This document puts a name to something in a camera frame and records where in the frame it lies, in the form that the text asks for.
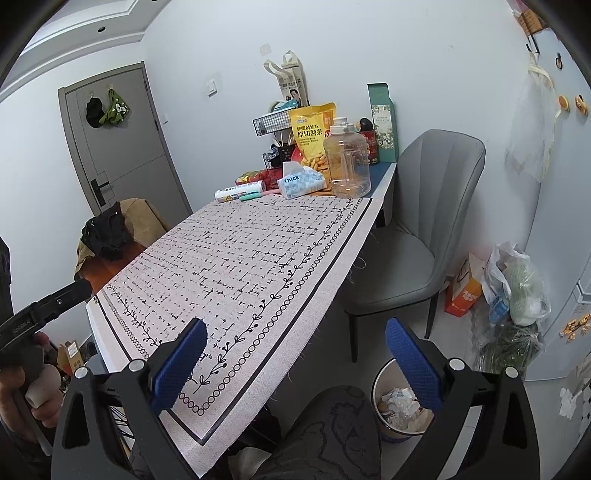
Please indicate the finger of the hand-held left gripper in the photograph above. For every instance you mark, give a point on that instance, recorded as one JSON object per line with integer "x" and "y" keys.
{"x": 60, "y": 300}

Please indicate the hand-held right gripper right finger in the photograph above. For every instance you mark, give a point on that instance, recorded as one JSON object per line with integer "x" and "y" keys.
{"x": 415, "y": 364}

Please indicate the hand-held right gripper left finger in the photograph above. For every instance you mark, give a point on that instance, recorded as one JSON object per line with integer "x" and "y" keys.
{"x": 180, "y": 364}

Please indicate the beige round waste bin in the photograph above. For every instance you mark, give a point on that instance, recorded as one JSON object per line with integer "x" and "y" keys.
{"x": 406, "y": 437}

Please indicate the person's left hand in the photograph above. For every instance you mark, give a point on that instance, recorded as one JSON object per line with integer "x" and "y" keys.
{"x": 9, "y": 397}

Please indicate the small brown box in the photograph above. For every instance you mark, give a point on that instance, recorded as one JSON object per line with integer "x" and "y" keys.
{"x": 71, "y": 357}

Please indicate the black cloth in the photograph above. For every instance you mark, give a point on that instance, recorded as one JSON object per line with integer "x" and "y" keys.
{"x": 108, "y": 233}

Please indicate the orange carton box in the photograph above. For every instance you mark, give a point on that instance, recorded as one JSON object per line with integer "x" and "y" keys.
{"x": 464, "y": 295}

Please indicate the bagged green vegetables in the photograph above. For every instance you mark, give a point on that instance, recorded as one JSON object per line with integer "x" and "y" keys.
{"x": 512, "y": 346}

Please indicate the person's dark patterned clothing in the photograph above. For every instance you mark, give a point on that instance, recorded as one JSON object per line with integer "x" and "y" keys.
{"x": 323, "y": 434}

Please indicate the brown chair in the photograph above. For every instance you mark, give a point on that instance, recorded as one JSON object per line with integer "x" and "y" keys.
{"x": 145, "y": 221}

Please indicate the patterned white tablecloth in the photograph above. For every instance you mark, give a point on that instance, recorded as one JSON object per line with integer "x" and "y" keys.
{"x": 240, "y": 258}

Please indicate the white plastic bag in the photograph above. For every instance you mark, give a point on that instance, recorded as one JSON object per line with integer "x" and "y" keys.
{"x": 521, "y": 286}

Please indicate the grey door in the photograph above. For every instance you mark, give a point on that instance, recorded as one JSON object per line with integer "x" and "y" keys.
{"x": 129, "y": 152}

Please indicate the grey upholstered chair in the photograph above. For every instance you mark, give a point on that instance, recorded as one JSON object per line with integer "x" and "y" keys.
{"x": 434, "y": 194}

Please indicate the green marker pen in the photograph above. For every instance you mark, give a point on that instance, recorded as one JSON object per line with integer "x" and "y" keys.
{"x": 251, "y": 195}

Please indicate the white bag roll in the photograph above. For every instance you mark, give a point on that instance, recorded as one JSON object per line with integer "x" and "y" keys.
{"x": 240, "y": 190}

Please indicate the black hat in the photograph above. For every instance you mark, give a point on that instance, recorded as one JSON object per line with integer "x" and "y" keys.
{"x": 96, "y": 113}

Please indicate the green hat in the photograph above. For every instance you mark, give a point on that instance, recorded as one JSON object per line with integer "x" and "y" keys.
{"x": 116, "y": 108}

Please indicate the red snack packets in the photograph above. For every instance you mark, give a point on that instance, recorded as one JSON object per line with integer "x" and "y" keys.
{"x": 258, "y": 177}

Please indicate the clear plastic jug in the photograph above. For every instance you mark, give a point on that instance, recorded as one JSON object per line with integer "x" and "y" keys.
{"x": 346, "y": 166}

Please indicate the blue white tissue pack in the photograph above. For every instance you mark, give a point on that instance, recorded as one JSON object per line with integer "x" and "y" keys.
{"x": 302, "y": 184}

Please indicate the pale blue refrigerator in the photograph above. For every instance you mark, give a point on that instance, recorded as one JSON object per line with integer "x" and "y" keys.
{"x": 568, "y": 184}

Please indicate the green floral box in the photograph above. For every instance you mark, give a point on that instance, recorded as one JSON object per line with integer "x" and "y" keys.
{"x": 385, "y": 124}

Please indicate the yellow snack bag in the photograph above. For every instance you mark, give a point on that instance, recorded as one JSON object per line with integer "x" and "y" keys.
{"x": 311, "y": 134}

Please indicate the white mesh bag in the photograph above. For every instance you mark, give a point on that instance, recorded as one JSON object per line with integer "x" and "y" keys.
{"x": 531, "y": 134}

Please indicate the white paper gift bag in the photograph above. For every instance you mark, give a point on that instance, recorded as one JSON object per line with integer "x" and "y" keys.
{"x": 295, "y": 87}

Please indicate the orange fridge magnet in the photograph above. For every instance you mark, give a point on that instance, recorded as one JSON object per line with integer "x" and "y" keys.
{"x": 563, "y": 102}
{"x": 581, "y": 104}

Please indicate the wicker basket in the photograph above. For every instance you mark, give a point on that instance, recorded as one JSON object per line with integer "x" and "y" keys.
{"x": 531, "y": 18}

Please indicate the white wall switch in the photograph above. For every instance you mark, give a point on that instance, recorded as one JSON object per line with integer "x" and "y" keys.
{"x": 212, "y": 87}

